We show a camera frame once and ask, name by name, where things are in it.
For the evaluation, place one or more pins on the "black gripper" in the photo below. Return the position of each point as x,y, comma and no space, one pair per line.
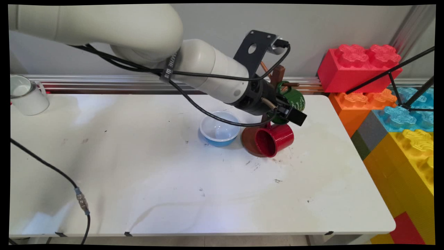
258,97

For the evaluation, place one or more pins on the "green mug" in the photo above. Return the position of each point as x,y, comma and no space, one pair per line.
297,99

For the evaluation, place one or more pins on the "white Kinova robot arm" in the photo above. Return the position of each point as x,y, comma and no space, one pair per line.
138,27

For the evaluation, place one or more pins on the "red mug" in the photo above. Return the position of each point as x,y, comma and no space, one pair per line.
277,137

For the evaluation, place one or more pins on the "brown wooden mug tree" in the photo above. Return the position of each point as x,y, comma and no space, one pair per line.
277,74

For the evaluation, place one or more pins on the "orange toy block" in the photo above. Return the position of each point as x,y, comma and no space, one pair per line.
350,111

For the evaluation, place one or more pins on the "large red toy block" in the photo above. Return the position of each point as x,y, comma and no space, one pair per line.
347,74

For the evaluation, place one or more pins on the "blue and white bowl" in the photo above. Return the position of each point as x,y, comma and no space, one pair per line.
218,133

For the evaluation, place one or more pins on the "dark green toy block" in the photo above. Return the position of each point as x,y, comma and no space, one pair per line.
360,146

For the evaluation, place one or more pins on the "grey toy block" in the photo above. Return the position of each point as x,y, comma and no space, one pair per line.
371,130

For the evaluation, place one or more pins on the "black tripod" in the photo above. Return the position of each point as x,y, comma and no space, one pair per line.
390,73

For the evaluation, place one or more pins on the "light blue toy block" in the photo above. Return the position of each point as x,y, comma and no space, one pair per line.
399,116

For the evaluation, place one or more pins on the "large yellow toy block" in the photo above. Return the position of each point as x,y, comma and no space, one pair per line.
402,173

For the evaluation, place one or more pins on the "small flat red block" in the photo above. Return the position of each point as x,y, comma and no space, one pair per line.
406,231

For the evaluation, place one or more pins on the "white mug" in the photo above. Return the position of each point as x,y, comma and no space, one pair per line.
29,100

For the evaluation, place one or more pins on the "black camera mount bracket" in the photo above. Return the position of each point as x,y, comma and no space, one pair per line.
248,59

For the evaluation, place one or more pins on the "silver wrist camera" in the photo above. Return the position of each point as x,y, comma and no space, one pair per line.
279,45

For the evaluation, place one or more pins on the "horizontal aluminium rail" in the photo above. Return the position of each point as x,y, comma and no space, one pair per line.
104,85

